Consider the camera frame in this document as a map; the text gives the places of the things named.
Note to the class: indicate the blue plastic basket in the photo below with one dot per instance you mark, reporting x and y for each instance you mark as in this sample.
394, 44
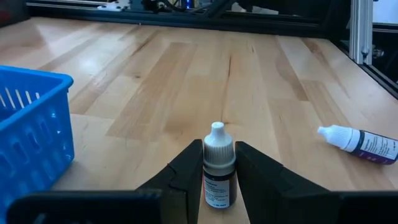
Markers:
31, 140

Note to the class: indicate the purple food colouring dropper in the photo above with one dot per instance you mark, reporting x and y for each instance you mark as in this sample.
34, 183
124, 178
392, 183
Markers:
373, 146

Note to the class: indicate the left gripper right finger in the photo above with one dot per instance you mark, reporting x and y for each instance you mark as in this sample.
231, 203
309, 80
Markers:
295, 205

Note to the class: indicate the silver aluminium post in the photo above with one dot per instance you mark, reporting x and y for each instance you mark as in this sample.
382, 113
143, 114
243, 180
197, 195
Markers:
360, 31

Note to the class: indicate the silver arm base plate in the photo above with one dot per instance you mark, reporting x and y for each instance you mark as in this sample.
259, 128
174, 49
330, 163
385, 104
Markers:
115, 6

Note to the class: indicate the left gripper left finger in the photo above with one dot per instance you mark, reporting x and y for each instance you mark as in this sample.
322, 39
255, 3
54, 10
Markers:
124, 207

